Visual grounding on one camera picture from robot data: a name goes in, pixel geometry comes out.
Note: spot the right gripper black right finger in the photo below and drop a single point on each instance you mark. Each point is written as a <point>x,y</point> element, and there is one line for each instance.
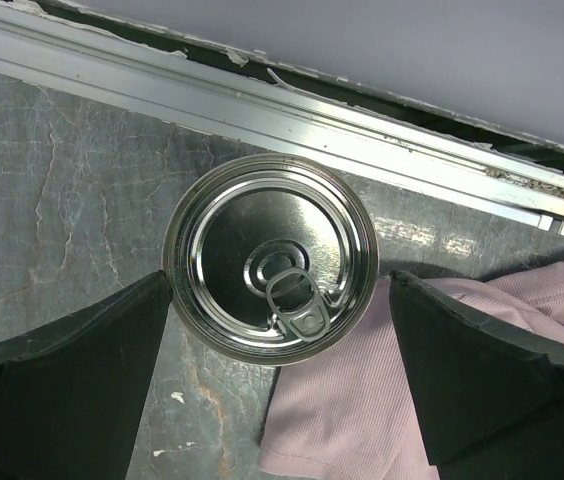
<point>489,396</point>

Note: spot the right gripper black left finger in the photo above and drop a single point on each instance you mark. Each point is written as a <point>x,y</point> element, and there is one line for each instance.
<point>72,391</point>

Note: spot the blue chicken noodle soup can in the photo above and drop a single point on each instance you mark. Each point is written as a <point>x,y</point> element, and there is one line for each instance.
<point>272,259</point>

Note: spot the mauve pink cloth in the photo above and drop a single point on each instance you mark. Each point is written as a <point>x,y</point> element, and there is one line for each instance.
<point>347,413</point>

